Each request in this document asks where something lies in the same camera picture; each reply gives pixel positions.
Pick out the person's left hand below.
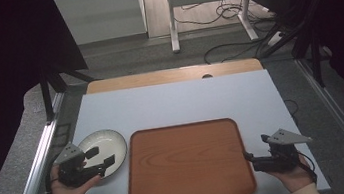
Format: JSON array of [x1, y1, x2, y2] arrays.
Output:
[[47, 158, 104, 194]]

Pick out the black metal stand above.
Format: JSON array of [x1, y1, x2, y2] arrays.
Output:
[[35, 53, 103, 124], [247, 0, 344, 96]]

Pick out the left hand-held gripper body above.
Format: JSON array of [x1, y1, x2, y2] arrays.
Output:
[[50, 139, 109, 191]]

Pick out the white cabinet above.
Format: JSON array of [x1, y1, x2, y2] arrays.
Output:
[[53, 0, 150, 49]]

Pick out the person's right hand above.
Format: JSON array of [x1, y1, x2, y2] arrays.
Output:
[[266, 152, 317, 194]]

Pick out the black floor cables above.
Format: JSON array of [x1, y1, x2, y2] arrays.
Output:
[[170, 0, 286, 70]]

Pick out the white power strip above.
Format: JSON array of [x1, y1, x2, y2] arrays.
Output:
[[265, 30, 288, 48]]

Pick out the wooden tray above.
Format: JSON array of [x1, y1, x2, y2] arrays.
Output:
[[119, 114, 259, 194]]

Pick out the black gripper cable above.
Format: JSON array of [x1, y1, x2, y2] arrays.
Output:
[[292, 145, 319, 186]]

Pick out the white board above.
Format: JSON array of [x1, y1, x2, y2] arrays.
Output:
[[60, 63, 332, 194]]

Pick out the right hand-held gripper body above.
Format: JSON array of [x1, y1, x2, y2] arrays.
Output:
[[247, 124, 317, 177]]

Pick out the white bowl with dark rim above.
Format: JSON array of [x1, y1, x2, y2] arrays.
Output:
[[75, 126, 132, 182]]

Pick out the wooden table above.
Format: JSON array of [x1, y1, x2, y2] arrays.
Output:
[[84, 57, 264, 95]]

